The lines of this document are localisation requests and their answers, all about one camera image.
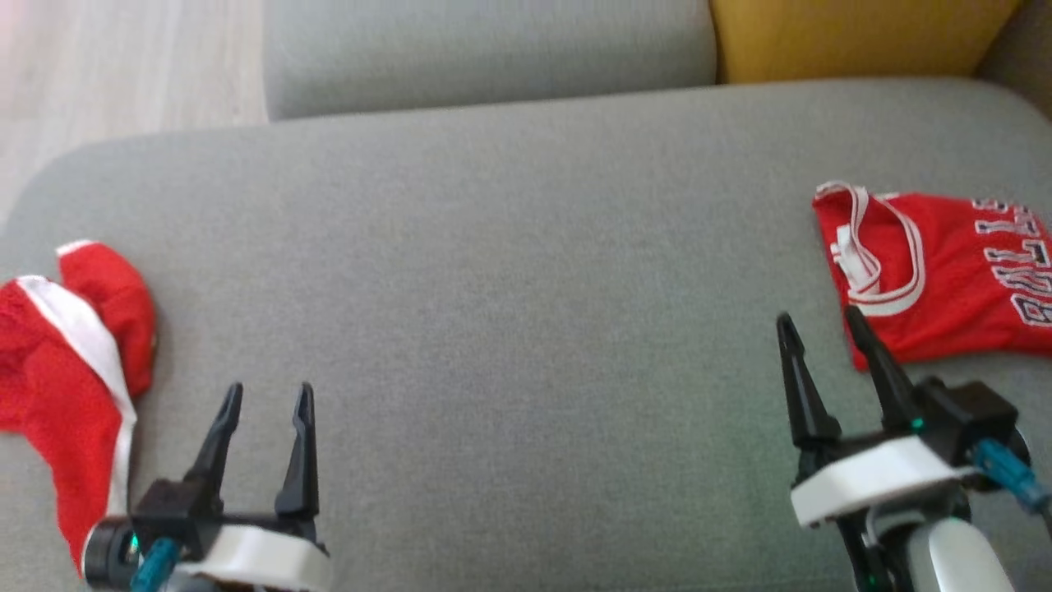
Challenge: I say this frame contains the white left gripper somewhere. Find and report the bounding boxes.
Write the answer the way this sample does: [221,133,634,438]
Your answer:
[84,382,335,592]

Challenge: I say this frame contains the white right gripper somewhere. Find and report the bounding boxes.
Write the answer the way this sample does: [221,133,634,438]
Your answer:
[776,305,976,592]

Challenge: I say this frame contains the red white basketball jersey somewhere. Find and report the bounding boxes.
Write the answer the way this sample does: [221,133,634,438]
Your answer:
[812,181,1052,372]

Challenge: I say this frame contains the red shorts with white stripe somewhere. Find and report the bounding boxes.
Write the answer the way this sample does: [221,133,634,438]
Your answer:
[0,238,159,576]

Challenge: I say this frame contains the grey fabric sofa seat cushion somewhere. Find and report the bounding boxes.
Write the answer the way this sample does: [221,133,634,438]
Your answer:
[0,78,1052,592]

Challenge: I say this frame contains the yellow sofa cushion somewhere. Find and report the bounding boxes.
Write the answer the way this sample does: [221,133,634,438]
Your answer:
[711,0,1027,86]

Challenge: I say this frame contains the grey-brown sofa corner cushion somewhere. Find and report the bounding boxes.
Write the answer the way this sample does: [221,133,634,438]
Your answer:
[976,0,1052,124]

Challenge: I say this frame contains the grey fabric sofa back cushion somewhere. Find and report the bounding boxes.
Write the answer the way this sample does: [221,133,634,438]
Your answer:
[263,0,720,123]

